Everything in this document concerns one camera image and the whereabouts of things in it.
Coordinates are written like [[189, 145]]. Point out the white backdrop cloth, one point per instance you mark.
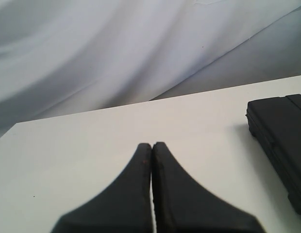
[[60, 57]]

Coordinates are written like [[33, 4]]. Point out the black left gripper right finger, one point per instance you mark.
[[182, 205]]

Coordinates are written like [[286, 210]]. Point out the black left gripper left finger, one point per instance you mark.
[[122, 207]]

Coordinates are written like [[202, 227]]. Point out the black plastic tool case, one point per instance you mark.
[[276, 124]]

